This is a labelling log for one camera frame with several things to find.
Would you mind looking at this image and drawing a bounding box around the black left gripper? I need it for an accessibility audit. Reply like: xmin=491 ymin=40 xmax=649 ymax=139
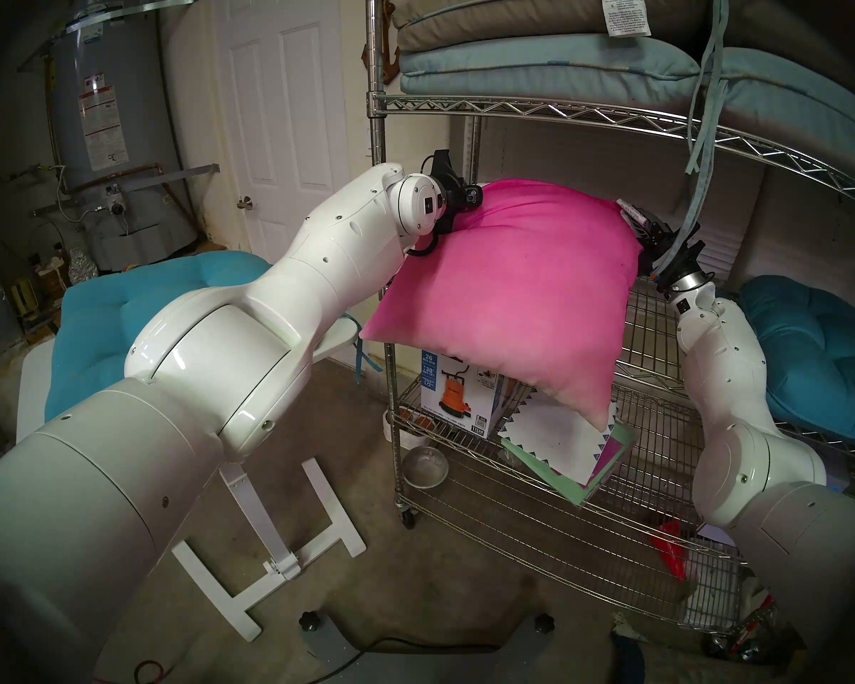
xmin=436 ymin=182 xmax=485 ymax=234

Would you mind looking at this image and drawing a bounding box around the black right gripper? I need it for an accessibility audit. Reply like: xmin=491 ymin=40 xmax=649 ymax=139
xmin=616 ymin=199 xmax=706 ymax=281

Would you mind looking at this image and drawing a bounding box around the pink splatter print cushion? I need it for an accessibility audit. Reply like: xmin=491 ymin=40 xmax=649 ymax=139
xmin=360 ymin=179 xmax=646 ymax=430

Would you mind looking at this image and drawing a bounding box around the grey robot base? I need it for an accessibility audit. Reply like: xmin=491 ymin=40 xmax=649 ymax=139
xmin=299 ymin=611 xmax=613 ymax=684

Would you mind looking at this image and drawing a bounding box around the light blue bench cushion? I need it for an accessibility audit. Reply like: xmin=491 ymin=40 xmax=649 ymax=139
xmin=399 ymin=0 xmax=855 ymax=277

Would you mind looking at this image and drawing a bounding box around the beige bench cushion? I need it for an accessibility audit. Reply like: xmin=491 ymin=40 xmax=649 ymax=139
xmin=392 ymin=0 xmax=855 ymax=85

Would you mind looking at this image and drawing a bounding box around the teal round tufted cushion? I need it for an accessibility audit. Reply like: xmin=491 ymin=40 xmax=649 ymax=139
xmin=740 ymin=275 xmax=855 ymax=452

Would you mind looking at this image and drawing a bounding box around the teal square tufted cushion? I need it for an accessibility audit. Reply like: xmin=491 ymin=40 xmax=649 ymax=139
xmin=45 ymin=252 xmax=384 ymax=423

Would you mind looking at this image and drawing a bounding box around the white panel door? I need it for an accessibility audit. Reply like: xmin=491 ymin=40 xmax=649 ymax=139
xmin=210 ymin=0 xmax=385 ymax=366

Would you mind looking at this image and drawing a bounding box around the utility pump cardboard box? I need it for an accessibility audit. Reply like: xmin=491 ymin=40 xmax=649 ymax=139
xmin=420 ymin=348 xmax=524 ymax=440

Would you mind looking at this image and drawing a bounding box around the pink paper sheet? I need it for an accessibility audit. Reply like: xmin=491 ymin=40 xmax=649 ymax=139
xmin=591 ymin=430 xmax=631 ymax=484

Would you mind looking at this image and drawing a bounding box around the white zigzag paper pad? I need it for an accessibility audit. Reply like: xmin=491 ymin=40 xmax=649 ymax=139
xmin=500 ymin=419 xmax=638 ymax=507

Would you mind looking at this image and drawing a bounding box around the small metal bowl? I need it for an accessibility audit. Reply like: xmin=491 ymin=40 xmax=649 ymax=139
xmin=403 ymin=446 xmax=450 ymax=489

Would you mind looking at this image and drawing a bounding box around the red plastic item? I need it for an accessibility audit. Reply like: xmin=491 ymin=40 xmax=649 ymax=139
xmin=648 ymin=520 xmax=688 ymax=581

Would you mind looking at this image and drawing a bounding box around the grey water heater tank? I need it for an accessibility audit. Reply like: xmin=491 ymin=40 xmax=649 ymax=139
xmin=18 ymin=0 xmax=222 ymax=274

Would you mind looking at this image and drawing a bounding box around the crumpled foil piece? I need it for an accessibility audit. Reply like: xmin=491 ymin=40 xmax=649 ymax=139
xmin=68 ymin=247 xmax=100 ymax=286

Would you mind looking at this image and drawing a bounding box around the dark blue fabric piece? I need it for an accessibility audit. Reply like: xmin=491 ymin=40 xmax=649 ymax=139
xmin=609 ymin=629 xmax=649 ymax=684

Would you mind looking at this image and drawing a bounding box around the white overbed table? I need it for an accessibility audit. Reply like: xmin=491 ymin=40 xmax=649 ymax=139
xmin=16 ymin=312 xmax=368 ymax=642

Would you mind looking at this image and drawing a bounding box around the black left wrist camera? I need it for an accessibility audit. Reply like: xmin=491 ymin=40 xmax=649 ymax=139
xmin=420 ymin=150 xmax=465 ymax=188

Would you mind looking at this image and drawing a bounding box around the chrome wire shelving rack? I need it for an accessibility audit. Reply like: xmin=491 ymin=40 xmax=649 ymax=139
xmin=365 ymin=0 xmax=855 ymax=637

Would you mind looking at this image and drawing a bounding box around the wooden anchor wall decor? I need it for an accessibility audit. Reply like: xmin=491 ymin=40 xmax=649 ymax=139
xmin=362 ymin=0 xmax=401 ymax=86

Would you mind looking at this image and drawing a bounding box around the red handled tool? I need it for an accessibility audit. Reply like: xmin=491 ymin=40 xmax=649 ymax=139
xmin=709 ymin=597 xmax=788 ymax=662

